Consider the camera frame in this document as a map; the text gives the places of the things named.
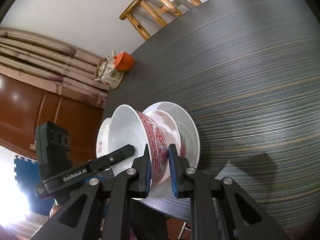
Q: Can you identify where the small pink flower plate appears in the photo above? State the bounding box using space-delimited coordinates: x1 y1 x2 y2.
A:
96 118 111 158

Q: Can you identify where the small red patterned bowl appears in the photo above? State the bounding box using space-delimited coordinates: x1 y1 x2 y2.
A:
108 105 168 188

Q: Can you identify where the medium white floral bowl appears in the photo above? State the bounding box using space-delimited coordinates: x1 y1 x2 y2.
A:
146 109 187 157

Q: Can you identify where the large white floral bowl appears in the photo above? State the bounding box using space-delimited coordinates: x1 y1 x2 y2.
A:
134 101 201 199

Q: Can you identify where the person's left hand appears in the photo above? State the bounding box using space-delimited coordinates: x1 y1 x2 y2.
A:
49 203 63 218

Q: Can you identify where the brown wooden door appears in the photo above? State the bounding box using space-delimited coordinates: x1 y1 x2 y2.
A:
0 73 104 165

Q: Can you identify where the floral ceramic teapot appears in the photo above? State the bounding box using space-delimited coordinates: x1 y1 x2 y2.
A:
95 50 125 89

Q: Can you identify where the orange lidded cup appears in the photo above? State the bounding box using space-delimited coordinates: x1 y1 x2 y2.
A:
113 50 135 72

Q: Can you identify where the wooden chair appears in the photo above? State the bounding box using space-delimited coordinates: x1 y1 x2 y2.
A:
119 0 203 41

